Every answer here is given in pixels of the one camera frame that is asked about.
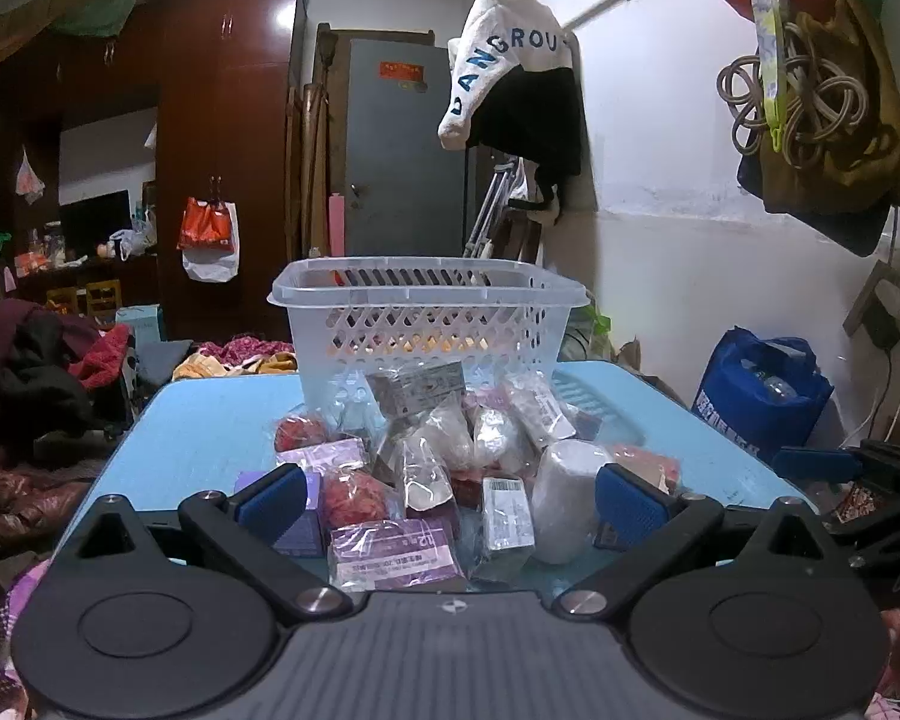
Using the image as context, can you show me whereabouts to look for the metal crutches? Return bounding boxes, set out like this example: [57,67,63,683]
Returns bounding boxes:
[462,156,530,260]

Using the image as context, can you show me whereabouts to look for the large red bagged item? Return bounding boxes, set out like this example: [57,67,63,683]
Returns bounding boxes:
[321,465,392,530]

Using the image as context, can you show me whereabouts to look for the yellow stool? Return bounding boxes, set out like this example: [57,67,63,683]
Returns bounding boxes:
[84,280,122,316]

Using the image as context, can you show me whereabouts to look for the teal box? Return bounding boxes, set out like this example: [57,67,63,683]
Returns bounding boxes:
[115,304,163,340]

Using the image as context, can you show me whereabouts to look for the crumpled clear bag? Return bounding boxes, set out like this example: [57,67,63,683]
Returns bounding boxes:
[420,401,475,466]

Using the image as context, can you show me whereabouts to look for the white roll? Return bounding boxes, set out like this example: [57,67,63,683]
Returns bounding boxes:
[532,439,613,566]

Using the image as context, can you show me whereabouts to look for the dark red packet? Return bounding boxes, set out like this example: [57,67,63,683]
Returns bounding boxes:
[450,469,488,515]

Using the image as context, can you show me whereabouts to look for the small red bagged item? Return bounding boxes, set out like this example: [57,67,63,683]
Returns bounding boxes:
[274,412,331,455]

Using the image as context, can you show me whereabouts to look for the yellow green strap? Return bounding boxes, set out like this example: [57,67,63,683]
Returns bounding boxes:
[741,0,794,160]

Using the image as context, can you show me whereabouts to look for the blue shopping bag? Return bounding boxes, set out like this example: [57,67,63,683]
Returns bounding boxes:
[692,326,835,452]

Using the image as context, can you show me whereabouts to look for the red white plastic bag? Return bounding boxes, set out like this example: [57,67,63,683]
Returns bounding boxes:
[177,195,241,284]

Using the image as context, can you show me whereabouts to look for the grey box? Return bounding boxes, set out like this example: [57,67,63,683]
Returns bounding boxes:
[365,361,466,418]

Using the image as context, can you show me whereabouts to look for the magenta blanket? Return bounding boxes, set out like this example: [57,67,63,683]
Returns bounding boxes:
[193,337,295,370]

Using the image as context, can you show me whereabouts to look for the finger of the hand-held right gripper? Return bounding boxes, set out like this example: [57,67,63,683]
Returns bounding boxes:
[771,441,900,497]
[817,491,900,569]

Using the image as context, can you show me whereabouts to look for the pink white packet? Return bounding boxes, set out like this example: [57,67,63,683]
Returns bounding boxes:
[506,379,580,446]

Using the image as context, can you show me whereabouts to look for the purple packet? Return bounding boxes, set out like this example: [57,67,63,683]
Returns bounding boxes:
[276,439,368,478]
[328,521,470,595]

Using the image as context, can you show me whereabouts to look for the labelled clear packet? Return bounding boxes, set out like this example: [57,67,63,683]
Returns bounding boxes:
[481,474,536,553]

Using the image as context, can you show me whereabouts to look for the white lettered hoodie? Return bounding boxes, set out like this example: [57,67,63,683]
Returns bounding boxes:
[436,0,575,151]

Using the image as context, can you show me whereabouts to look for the brown jacket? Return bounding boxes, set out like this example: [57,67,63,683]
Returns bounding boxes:
[0,463,92,545]

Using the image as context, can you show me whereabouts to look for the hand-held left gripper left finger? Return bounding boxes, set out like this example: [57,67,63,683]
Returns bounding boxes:
[51,463,353,625]

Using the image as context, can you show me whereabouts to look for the clear plastic basket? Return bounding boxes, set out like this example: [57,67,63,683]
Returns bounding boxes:
[266,256,593,412]

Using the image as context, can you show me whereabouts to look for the brown wooden wardrobe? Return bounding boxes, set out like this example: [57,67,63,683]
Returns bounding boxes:
[0,0,308,342]

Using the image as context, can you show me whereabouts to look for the coiled rope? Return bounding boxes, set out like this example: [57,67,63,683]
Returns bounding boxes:
[716,21,899,167]

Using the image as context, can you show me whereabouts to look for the black television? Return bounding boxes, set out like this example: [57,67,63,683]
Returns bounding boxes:
[58,190,133,250]

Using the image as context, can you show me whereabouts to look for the red patterned packet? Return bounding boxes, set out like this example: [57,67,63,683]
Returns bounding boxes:
[838,481,884,524]

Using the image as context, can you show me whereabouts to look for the clear bag pink contents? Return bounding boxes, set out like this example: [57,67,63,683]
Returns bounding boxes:
[471,405,538,478]

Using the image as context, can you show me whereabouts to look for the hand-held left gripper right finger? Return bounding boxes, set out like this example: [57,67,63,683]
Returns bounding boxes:
[549,463,860,622]

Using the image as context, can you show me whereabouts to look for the wall socket board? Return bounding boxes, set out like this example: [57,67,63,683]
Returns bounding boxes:
[842,261,900,338]

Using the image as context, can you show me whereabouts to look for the wooden sticks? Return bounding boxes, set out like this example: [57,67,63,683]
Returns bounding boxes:
[300,26,340,260]

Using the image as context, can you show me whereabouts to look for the green cloth bundle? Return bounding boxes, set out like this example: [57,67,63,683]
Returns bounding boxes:
[51,0,152,40]

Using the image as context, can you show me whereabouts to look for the pink white hanging bag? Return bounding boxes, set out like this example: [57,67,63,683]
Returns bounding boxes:
[15,148,47,205]

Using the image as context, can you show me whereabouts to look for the red patterned box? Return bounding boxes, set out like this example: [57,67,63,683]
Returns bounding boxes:
[611,444,682,497]

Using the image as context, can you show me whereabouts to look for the clear bag brown contents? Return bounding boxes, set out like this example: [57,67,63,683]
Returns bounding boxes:
[379,431,455,520]

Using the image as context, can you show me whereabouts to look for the black hanging garment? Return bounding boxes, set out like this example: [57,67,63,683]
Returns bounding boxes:
[465,67,587,222]

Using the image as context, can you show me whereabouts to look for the black charger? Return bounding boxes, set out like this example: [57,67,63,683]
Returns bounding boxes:
[862,301,900,351]

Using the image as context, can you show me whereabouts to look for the olive hanging bag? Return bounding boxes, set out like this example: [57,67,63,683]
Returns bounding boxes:
[736,0,900,257]

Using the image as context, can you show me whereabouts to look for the grey door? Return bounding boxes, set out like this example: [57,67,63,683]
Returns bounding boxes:
[345,37,470,260]

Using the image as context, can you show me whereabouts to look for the yellow cloth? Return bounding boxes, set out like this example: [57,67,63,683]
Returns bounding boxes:
[172,352,230,383]

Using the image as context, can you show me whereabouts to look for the dark maroon clothes pile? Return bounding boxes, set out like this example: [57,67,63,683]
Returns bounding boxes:
[0,298,134,466]

